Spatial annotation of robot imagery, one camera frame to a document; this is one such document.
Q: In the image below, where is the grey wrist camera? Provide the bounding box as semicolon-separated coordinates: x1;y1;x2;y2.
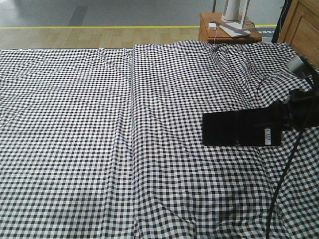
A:
286;56;307;75

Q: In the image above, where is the black white checkered bedsheet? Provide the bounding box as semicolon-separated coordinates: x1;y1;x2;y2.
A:
0;41;311;239

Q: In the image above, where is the black camera cable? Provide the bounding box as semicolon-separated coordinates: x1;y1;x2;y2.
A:
265;69;319;239

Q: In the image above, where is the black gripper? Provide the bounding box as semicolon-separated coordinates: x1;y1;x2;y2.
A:
252;89;319;131

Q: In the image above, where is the wooden bedside table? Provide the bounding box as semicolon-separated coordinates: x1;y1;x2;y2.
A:
198;12;262;44

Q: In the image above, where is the white power adapter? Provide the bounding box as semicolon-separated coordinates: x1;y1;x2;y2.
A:
208;22;217;30

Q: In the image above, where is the black foldable smartphone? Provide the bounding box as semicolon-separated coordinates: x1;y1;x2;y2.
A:
202;109;283;146

